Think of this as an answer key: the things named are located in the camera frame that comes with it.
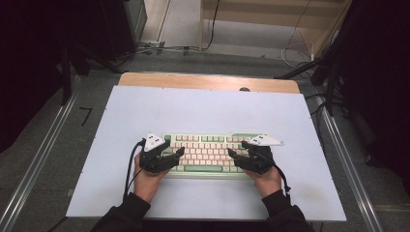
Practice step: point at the black metal stand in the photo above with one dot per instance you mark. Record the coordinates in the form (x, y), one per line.
(330, 87)
(66, 77)

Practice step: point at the dark cabinet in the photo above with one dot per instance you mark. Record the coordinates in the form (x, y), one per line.
(122, 25)

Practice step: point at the person's right hand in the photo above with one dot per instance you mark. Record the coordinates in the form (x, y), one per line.
(267, 183)

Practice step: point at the light wooden shelf frame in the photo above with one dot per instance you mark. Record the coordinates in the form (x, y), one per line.
(274, 16)

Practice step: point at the person's dark clothed body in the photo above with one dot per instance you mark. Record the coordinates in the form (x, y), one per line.
(206, 227)

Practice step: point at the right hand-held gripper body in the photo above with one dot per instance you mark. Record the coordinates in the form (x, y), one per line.
(261, 161)

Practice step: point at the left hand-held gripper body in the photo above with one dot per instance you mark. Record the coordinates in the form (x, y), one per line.
(153, 161)

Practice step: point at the green and pink keyboard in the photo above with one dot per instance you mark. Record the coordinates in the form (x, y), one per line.
(206, 153)

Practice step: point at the wooden table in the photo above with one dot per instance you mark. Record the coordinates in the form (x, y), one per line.
(193, 80)

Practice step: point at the aluminium floor rail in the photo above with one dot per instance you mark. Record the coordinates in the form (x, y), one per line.
(38, 154)
(351, 174)

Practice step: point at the black curtain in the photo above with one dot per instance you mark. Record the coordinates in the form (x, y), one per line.
(32, 48)
(380, 64)

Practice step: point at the white table board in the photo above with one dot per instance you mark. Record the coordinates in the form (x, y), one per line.
(206, 109)

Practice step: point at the person's left hand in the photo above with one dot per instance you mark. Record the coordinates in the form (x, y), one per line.
(146, 183)

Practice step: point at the dark round table grommet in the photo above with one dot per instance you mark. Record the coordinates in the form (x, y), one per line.
(244, 89)

